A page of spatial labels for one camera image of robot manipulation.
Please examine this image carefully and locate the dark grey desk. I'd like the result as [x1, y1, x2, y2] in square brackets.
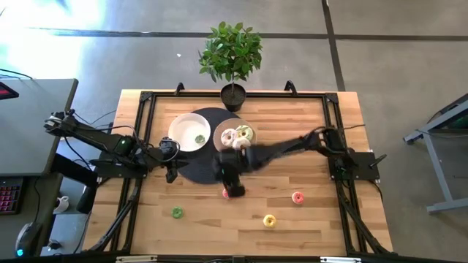
[0, 78, 80, 178]

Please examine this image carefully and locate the white round plate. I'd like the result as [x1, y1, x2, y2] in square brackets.
[167, 113, 212, 153]

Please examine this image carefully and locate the grey metal cart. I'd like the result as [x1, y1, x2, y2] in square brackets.
[403, 94, 468, 215]

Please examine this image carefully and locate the large green white frosted donut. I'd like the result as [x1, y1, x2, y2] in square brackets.
[235, 124, 254, 141]

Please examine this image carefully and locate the backlit computer keyboard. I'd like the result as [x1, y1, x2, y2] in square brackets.
[0, 178, 23, 216]

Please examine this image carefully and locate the silver metal bracket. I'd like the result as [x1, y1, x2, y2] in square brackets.
[320, 256, 362, 263]
[115, 255, 158, 263]

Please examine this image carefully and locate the black computer mouse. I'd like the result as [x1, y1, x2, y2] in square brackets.
[14, 221, 43, 259]

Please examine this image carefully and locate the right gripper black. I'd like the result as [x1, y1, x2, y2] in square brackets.
[214, 145, 259, 199]

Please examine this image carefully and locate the green potted plant black pot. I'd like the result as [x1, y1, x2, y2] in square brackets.
[198, 20, 263, 113]

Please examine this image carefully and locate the black aluminium table frame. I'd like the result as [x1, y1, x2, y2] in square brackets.
[87, 80, 394, 256]

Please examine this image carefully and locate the dark monitor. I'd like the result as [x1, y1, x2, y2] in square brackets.
[0, 80, 20, 102]

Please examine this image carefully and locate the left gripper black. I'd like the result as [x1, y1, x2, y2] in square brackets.
[159, 137, 190, 184]

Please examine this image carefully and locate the beige round plate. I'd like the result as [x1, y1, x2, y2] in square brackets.
[212, 118, 257, 153]

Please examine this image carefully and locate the large pink sprinkled donut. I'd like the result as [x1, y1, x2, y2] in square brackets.
[220, 128, 238, 148]

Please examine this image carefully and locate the dark round woven placemat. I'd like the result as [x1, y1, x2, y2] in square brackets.
[171, 107, 253, 185]

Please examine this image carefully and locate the white mug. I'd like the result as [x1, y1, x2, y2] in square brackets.
[53, 195, 70, 214]

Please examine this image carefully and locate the black thin cable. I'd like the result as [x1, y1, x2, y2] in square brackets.
[71, 108, 118, 127]

